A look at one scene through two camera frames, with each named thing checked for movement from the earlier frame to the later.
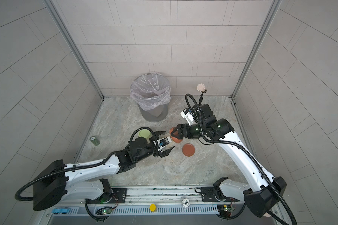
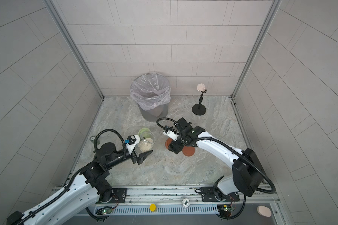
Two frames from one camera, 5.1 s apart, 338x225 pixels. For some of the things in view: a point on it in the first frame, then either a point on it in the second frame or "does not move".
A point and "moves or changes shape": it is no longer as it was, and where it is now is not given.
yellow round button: x=152 y=207 does not move
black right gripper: x=182 y=131 → x=172 y=148
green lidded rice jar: x=145 y=133 does not move
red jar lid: x=174 y=138 moves or changes shape
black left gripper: x=165 y=153 → x=141 y=158
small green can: x=95 y=140 does not move
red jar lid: x=188 y=149 does not move
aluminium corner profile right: x=274 y=5 does not move
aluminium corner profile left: x=57 y=15 does not move
